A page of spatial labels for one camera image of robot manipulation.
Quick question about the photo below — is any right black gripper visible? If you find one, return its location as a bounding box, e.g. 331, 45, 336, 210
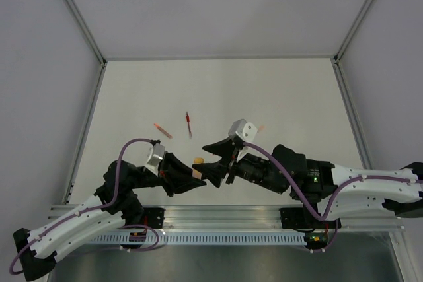
192, 136, 286, 195

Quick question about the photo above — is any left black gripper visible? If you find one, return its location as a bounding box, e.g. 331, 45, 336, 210
129, 151, 208, 197

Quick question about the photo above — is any orange highlighter pen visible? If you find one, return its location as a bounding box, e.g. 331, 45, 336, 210
192, 169, 202, 180

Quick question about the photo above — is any red thin pen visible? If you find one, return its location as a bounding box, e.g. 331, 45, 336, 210
186, 111, 192, 139

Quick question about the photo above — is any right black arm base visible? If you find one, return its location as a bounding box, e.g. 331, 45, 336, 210
279, 207, 336, 230

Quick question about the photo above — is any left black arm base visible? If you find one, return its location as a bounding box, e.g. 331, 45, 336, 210
122, 198, 165, 229

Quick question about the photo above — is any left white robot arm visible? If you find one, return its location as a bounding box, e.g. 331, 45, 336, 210
13, 153, 206, 281

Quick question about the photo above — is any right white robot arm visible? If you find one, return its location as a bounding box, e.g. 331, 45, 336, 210
192, 137, 422, 227

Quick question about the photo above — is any small orange pen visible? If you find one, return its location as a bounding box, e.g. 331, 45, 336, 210
153, 123, 173, 139

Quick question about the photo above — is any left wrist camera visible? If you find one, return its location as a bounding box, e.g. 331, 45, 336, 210
144, 143, 166, 176

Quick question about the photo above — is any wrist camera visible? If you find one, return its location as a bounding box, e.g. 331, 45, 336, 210
228, 119, 258, 143
144, 143, 166, 176

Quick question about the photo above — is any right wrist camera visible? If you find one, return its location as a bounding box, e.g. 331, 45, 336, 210
228, 119, 258, 143

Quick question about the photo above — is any aluminium mounting rail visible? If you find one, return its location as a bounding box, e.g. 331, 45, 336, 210
48, 205, 404, 232

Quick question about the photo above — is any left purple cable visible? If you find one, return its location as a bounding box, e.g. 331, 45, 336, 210
9, 137, 161, 276

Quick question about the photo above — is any white slotted cable duct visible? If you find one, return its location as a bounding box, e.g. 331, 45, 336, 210
89, 231, 306, 246

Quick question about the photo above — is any left aluminium frame post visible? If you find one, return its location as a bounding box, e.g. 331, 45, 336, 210
42, 0, 107, 67

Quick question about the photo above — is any aluminium frame post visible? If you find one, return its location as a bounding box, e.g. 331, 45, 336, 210
42, 0, 107, 67
332, 0, 396, 65

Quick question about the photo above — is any right aluminium frame post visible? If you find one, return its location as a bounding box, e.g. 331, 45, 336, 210
332, 0, 396, 65

